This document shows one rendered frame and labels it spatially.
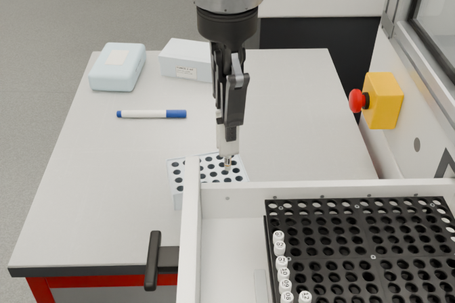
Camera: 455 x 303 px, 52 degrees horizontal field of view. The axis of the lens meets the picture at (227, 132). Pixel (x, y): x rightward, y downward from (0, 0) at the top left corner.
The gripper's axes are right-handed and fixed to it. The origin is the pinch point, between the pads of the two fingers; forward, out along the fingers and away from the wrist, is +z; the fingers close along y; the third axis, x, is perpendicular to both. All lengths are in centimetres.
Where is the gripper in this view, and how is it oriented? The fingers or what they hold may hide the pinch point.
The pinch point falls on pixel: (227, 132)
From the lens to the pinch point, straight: 69.3
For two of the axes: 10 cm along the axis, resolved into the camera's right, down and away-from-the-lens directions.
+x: 9.7, -1.5, 1.8
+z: 0.0, 7.8, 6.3
